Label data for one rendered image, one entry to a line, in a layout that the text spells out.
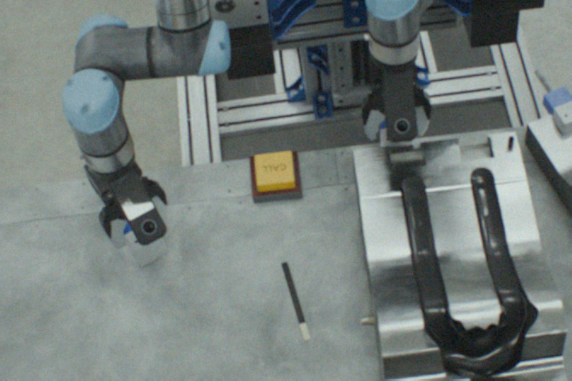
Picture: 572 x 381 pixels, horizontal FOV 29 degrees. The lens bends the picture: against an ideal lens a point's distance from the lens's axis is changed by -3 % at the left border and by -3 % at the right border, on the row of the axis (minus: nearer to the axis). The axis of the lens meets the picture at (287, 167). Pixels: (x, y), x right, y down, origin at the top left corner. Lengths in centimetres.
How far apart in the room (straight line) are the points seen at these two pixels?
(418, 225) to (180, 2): 50
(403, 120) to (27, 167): 149
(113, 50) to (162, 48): 7
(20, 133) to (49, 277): 125
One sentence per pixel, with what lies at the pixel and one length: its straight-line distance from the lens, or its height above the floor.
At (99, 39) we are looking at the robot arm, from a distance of 161.
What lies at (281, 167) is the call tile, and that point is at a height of 84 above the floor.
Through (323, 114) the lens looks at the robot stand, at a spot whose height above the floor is 23.
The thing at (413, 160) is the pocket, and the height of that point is 86.
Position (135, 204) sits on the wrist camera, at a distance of 165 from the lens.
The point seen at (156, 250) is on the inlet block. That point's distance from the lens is 181.
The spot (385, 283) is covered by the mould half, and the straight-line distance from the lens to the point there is 166.
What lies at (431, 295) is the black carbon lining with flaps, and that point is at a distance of 163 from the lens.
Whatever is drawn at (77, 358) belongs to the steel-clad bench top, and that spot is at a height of 80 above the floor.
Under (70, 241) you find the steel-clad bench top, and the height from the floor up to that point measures 80.
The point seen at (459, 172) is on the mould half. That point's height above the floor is 89.
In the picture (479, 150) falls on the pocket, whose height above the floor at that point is 86.
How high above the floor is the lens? 236
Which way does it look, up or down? 56 degrees down
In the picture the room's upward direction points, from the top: 9 degrees counter-clockwise
